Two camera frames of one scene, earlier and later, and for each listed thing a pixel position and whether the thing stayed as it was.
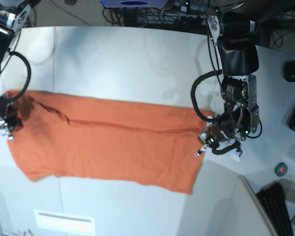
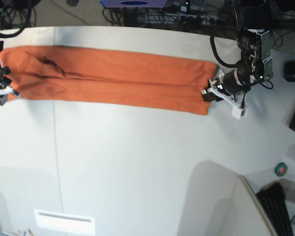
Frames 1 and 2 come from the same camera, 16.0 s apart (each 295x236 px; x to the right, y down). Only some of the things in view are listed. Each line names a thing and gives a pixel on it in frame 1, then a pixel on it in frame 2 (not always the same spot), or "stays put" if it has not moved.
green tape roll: (280, 169) stays put
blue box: (136, 4) stays put
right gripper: (226, 132) -> (233, 81)
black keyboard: (273, 199) stays put
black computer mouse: (294, 71) stays put
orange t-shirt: (154, 147) -> (109, 79)
